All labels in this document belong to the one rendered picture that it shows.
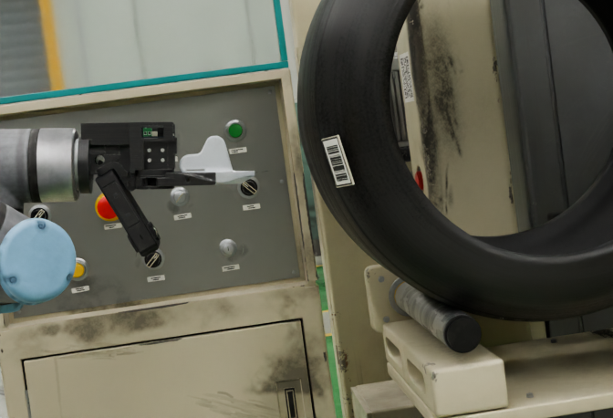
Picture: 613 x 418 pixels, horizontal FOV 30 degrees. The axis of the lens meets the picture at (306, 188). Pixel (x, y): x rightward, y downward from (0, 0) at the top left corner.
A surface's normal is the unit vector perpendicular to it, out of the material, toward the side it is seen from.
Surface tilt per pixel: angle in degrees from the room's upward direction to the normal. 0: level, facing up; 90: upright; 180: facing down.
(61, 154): 74
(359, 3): 67
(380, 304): 90
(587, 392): 0
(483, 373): 90
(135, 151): 90
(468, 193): 90
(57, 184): 118
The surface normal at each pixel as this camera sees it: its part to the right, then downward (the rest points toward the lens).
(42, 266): 0.62, -0.04
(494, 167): 0.10, 0.04
